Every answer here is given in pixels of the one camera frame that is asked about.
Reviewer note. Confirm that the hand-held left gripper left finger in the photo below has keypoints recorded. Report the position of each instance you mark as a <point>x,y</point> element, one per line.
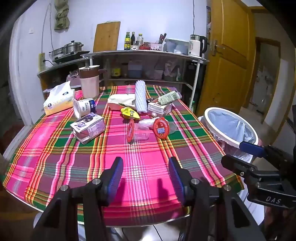
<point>116,176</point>

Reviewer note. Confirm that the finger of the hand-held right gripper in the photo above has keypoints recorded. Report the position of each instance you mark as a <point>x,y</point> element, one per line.
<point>252,148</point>
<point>235,163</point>

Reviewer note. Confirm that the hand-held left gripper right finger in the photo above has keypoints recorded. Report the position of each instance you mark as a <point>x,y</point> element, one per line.
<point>175,183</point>

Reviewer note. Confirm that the white round trash bin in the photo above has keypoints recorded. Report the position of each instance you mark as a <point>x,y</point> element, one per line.
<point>227,139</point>

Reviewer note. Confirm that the pale blue bin liner bag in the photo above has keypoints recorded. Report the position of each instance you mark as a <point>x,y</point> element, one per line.
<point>231,125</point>

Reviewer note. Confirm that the clear cup with red lid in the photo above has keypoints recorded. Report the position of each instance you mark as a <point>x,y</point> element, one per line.
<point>131,131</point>
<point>161,128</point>

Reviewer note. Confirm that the purple milk carton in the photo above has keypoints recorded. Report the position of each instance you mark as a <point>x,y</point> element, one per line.
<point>90,127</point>

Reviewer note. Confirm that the clear plastic wrapper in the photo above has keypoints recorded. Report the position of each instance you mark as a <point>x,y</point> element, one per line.
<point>146,124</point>

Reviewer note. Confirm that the yellow snack packet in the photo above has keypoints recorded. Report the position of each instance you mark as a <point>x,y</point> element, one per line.
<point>129,113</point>

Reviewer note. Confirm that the white red strawberry milk carton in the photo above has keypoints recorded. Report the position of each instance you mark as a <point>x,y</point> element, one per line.
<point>159,109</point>

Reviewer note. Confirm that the white blue yogurt cup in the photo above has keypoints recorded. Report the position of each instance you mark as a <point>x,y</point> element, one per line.
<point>85,106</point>

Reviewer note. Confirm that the white foam net sleeve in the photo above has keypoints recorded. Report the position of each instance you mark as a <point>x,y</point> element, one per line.
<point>141,97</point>

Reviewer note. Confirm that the green white packet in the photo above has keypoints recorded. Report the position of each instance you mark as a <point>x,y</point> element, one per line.
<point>168,97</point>

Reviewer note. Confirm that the pink green plaid tablecloth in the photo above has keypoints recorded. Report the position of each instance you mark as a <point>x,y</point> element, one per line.
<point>143,162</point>

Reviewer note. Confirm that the green plastic bottle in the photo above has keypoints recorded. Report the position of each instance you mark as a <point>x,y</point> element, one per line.
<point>192,105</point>

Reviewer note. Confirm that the yellow wooden door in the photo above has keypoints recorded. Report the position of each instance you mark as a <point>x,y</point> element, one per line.
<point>231,69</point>

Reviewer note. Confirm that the pink jug with brown lid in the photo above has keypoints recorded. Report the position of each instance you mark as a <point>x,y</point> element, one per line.
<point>89,85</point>

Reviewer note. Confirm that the white yellow tissue pack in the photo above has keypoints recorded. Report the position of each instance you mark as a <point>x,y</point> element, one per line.
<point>57,99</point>

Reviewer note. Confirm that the dark plastic jerry can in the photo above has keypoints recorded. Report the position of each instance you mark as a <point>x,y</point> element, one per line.
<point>134,70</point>

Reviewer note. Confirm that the plastic bags on shelf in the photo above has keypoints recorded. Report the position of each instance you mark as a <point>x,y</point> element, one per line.
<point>161,71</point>

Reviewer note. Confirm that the white black electric kettle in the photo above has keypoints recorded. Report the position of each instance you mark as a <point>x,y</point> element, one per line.
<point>194,47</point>

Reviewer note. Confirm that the white metal shelf unit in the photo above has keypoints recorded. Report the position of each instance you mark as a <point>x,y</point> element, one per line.
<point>143,53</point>

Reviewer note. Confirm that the clear plastic storage container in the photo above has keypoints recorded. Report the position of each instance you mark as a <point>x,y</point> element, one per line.
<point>175,46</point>

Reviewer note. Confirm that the red bowl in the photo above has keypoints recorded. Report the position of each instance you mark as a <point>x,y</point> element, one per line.
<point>144,47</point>

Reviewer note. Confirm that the green glass bottle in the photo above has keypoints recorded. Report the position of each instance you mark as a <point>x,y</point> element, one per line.
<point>127,42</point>

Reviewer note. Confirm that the pink utensil holder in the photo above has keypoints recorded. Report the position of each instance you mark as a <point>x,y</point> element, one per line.
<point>156,46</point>

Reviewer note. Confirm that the steel pot with lid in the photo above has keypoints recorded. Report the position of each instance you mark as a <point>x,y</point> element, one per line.
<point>73,47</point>

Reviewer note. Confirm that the small steel pot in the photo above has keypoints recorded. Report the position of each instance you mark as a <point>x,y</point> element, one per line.
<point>57,53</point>

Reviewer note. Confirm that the yellow power strip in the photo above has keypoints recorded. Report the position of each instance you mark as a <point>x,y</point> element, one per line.
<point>41,62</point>

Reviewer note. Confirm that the dark sauce bottle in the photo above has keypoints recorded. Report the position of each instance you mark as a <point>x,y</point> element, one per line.
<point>133,39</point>

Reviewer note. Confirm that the clear bottle with yellow cap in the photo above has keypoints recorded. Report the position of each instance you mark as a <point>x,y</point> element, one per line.
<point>139,39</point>

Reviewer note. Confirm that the bamboo cutting board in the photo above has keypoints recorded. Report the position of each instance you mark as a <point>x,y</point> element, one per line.
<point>106,37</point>

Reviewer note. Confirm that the knives in holder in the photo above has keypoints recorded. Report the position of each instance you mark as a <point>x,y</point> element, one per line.
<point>161,38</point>

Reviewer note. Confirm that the green hanging cloth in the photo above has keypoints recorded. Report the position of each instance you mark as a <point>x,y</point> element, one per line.
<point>62,16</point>

